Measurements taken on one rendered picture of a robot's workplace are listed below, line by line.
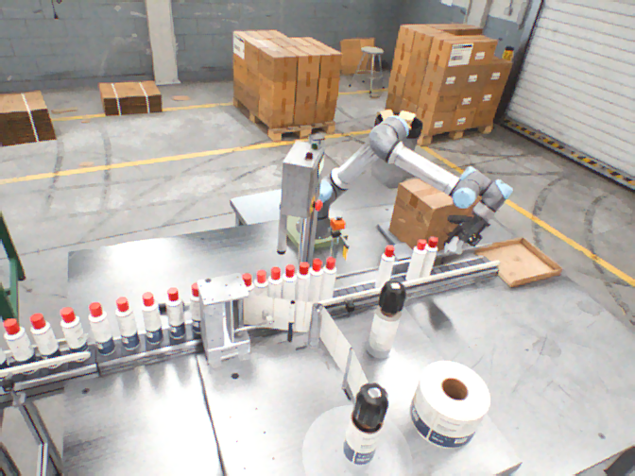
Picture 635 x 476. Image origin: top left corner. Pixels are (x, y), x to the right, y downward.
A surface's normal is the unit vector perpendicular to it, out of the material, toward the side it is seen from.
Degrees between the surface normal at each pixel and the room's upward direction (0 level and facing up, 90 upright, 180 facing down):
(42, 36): 90
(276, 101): 91
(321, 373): 0
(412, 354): 0
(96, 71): 90
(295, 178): 90
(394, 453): 0
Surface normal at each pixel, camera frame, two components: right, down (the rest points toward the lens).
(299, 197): -0.21, 0.56
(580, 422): 0.09, -0.80
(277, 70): 0.47, 0.55
